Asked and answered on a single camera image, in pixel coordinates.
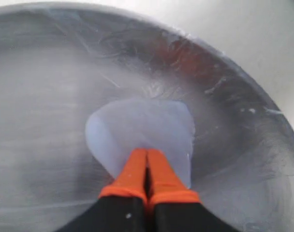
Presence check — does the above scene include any round stainless steel plate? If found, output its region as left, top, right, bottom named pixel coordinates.
left=0, top=3, right=294, bottom=232

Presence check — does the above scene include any blue soap blob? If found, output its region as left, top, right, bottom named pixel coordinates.
left=85, top=99, right=195, bottom=187

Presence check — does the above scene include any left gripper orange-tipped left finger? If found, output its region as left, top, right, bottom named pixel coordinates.
left=58, top=148, right=147, bottom=232

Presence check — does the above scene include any left gripper orange-tipped right finger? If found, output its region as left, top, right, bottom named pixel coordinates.
left=147, top=149, right=237, bottom=232

